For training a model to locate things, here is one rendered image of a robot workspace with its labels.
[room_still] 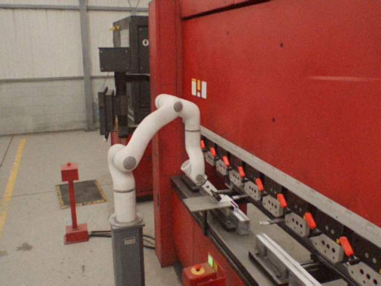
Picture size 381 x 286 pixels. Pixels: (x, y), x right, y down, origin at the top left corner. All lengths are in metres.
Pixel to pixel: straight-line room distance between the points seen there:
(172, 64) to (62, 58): 6.26
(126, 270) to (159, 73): 1.51
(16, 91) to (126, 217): 7.30
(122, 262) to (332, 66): 1.49
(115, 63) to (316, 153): 1.96
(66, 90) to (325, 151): 8.06
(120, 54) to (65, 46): 6.06
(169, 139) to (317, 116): 1.78
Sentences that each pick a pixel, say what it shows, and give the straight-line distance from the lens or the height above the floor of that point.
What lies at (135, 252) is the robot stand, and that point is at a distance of 2.13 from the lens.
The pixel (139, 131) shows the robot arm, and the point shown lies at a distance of 1.94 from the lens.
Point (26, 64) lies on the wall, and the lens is 9.04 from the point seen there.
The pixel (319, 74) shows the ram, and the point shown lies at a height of 1.85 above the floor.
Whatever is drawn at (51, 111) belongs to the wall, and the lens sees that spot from 9.13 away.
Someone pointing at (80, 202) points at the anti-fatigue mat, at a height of 0.01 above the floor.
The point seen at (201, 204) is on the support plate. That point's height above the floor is 1.00.
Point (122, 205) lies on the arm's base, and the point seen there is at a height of 1.11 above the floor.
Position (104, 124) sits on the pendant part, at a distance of 3.04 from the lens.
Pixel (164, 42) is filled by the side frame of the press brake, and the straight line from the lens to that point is 2.90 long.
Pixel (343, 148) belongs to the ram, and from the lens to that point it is 1.33.
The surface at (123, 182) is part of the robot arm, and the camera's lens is 1.97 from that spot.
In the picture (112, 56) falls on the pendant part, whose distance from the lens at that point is 3.00.
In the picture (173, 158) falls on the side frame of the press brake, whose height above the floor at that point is 1.03.
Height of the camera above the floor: 1.94
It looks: 15 degrees down
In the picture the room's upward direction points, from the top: straight up
